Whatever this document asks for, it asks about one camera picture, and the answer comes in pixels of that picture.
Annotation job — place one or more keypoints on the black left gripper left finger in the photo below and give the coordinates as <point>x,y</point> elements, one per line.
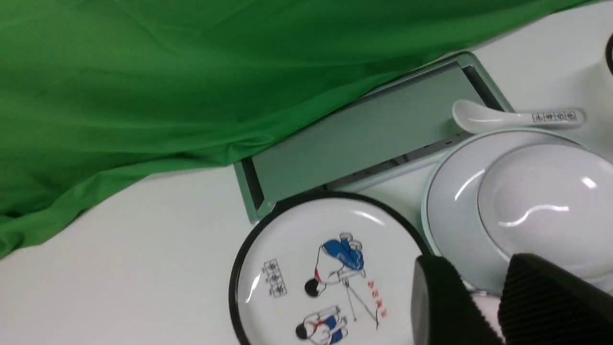
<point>443,312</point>

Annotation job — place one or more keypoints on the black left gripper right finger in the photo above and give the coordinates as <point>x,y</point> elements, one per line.
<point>543,304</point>

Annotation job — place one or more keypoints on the light blue bowl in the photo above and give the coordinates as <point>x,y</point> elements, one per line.
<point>553,200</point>

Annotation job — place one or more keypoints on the light blue rimmed plate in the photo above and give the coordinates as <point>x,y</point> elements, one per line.
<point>450,214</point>

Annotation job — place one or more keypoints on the white plate black rim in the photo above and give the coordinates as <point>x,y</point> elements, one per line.
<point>331,268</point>

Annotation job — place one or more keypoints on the pale green rectangular tray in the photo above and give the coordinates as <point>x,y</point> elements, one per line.
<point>396,126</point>

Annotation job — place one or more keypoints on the green cloth backdrop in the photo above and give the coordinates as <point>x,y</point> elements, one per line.
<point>96,95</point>

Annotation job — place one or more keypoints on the white spoon with printed handle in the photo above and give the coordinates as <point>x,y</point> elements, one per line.
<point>476,119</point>

